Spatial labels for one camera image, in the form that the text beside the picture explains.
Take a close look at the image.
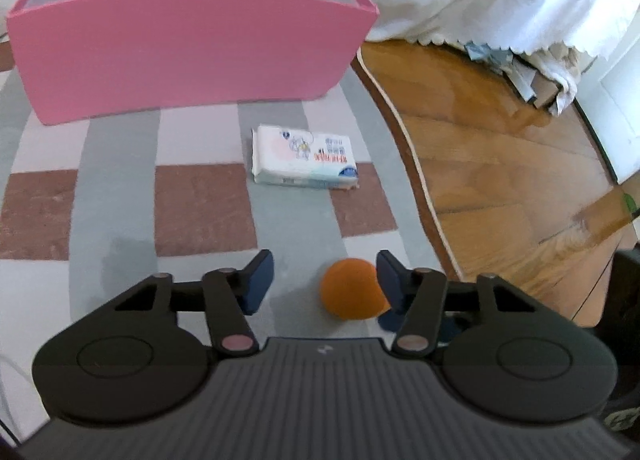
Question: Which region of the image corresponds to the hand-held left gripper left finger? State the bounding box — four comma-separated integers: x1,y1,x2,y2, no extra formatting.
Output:
115,250,274,358

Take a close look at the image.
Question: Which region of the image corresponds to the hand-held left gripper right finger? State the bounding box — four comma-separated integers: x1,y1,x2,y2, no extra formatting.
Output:
376,250,538,358

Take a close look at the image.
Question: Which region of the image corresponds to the orange ball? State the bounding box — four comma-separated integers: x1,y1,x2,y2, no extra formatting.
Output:
319,258,392,319

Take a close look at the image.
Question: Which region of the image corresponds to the pink cardboard box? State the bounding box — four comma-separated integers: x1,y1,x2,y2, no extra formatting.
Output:
6,0,377,127

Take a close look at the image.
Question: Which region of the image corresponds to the checkered rug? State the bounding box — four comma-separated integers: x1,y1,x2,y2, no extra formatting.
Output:
0,37,467,443

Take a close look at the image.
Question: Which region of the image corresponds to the white tissue pack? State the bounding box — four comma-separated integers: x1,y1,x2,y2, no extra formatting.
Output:
250,124,360,191

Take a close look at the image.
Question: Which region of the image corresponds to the white cabinet door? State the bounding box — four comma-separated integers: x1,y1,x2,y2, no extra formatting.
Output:
574,22,640,186

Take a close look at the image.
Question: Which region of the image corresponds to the cardboard piece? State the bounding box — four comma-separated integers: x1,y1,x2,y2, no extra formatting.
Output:
520,70,564,109

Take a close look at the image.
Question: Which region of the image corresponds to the blue patterned cloth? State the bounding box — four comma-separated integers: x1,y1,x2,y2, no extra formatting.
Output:
462,38,532,101

